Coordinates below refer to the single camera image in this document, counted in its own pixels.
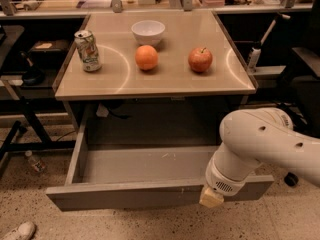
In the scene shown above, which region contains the white bowl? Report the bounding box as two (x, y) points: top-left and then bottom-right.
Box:
(131, 20), (165, 46)

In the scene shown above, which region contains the grey top drawer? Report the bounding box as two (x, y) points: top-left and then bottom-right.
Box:
(45, 112), (275, 213)

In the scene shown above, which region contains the plastic water bottle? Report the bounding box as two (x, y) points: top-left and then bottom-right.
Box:
(25, 150), (46, 173)

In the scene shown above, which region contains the black table stand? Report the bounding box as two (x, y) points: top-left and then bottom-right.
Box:
(0, 80), (77, 162)

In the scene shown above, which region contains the white spray bottle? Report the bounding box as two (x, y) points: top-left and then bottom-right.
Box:
(247, 42), (261, 72)

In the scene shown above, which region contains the white shoe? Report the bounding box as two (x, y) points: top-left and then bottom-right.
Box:
(0, 221), (36, 240)

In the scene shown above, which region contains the black joystick controller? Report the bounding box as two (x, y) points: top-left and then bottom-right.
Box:
(20, 51), (45, 86)

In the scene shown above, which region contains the black office chair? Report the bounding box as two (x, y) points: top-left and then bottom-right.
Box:
(276, 0), (320, 187)

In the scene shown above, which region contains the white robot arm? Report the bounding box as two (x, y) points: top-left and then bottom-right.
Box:
(199, 108), (320, 208)

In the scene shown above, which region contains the black box with label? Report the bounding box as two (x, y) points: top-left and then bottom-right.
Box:
(29, 39), (70, 65)

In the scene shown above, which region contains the green white soda can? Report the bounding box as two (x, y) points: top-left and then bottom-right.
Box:
(74, 30), (102, 72)

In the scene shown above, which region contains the orange fruit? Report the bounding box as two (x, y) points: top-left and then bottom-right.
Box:
(135, 45), (158, 70)

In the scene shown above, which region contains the grey drawer cabinet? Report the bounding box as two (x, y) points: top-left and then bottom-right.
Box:
(52, 10), (259, 133)

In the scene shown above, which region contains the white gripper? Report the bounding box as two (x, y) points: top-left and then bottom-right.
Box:
(199, 158), (250, 208)

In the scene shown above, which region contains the red apple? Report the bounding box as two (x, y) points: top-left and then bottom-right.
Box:
(188, 47), (213, 73)

